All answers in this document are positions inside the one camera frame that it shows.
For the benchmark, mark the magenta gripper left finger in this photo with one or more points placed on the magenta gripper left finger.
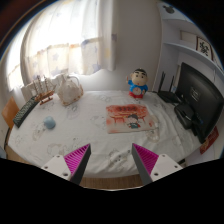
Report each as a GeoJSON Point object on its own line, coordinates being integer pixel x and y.
{"type": "Point", "coordinates": [70, 167]}

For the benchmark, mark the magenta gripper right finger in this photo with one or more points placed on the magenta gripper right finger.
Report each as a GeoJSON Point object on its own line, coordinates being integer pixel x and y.
{"type": "Point", "coordinates": [152, 167]}

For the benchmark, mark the light blue round mouse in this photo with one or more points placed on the light blue round mouse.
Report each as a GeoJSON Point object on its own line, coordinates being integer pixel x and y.
{"type": "Point", "coordinates": [49, 122]}

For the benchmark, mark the red cartoon mouse pad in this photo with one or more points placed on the red cartoon mouse pad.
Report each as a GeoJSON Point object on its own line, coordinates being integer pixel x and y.
{"type": "Point", "coordinates": [129, 118]}

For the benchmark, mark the white printed tablecloth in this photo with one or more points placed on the white printed tablecloth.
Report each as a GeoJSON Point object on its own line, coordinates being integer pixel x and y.
{"type": "Point", "coordinates": [84, 122]}

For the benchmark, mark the red packet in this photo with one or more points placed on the red packet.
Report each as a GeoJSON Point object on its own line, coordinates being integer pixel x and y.
{"type": "Point", "coordinates": [209, 140]}

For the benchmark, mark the black keyboard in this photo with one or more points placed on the black keyboard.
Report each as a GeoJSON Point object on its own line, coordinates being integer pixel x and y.
{"type": "Point", "coordinates": [24, 112]}

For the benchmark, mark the black wifi router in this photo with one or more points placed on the black wifi router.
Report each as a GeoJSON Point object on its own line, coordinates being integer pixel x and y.
{"type": "Point", "coordinates": [167, 96]}

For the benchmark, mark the white woven handbag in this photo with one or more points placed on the white woven handbag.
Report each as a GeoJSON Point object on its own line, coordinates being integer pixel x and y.
{"type": "Point", "coordinates": [70, 90]}

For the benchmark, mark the orange wooden chair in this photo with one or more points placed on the orange wooden chair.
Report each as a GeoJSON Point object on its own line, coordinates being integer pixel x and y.
{"type": "Point", "coordinates": [8, 113]}

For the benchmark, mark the cartoon boy figurine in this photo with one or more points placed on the cartoon boy figurine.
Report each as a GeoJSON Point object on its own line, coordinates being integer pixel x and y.
{"type": "Point", "coordinates": [137, 83]}

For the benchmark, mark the black computer monitor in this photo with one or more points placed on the black computer monitor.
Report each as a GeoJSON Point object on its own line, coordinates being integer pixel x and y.
{"type": "Point", "coordinates": [203, 97]}

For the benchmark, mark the white star-patterned curtain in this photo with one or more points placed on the white star-patterned curtain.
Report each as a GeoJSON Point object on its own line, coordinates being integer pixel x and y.
{"type": "Point", "coordinates": [68, 36]}

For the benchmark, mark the framed calligraphy picture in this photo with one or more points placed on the framed calligraphy picture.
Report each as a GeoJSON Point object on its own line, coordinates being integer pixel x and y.
{"type": "Point", "coordinates": [204, 47]}

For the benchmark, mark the white wall shelf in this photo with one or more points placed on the white wall shelf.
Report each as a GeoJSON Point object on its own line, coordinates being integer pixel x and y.
{"type": "Point", "coordinates": [178, 44]}

